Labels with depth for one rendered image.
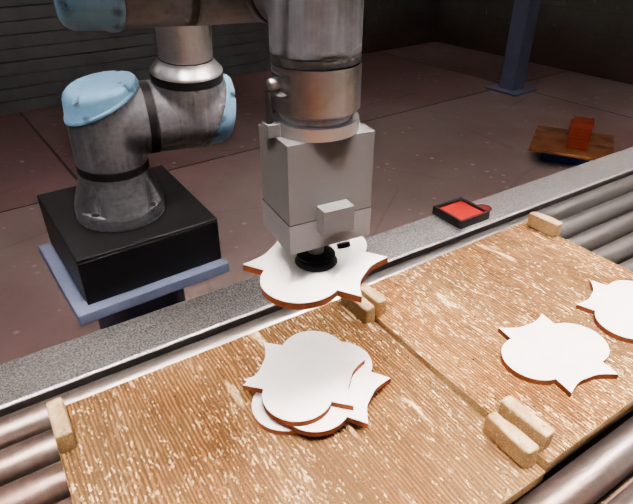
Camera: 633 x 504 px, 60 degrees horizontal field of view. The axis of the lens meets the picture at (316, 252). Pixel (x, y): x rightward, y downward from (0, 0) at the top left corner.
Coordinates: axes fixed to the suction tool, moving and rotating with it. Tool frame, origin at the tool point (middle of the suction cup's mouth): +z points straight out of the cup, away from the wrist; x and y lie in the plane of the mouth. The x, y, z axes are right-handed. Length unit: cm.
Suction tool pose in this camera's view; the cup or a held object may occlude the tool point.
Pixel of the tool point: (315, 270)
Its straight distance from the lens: 55.6
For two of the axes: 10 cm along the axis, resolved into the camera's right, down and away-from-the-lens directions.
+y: 8.9, -2.4, 3.9
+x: -4.5, -4.7, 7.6
